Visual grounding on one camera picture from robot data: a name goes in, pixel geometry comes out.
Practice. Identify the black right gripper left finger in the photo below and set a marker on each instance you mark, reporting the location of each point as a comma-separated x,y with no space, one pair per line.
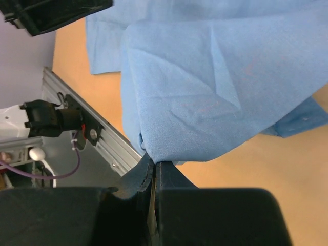
118,215

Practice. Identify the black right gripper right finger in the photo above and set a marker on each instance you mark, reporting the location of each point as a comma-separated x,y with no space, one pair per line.
189,215

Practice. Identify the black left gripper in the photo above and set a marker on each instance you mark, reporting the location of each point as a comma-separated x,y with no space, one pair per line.
40,17

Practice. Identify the light blue long sleeve shirt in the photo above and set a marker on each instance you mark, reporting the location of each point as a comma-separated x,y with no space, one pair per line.
199,78

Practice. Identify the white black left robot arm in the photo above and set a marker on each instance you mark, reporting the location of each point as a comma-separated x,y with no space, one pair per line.
40,117

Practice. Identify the aluminium table frame rail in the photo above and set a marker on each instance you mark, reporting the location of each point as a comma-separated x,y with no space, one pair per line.
107,159

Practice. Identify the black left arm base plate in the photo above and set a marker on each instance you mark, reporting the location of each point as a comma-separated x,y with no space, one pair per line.
77,118

